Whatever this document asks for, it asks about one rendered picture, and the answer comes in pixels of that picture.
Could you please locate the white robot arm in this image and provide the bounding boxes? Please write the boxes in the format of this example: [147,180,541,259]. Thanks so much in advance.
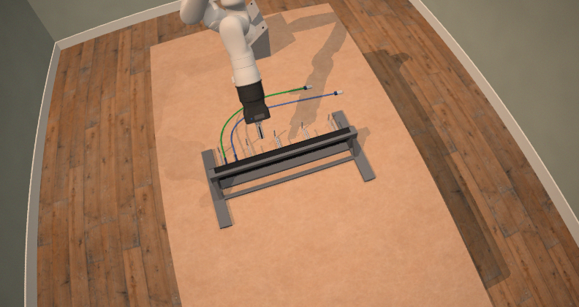
[180,0,256,69]

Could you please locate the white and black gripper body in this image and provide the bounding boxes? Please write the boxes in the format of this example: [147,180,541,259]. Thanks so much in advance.
[231,64,270,124]

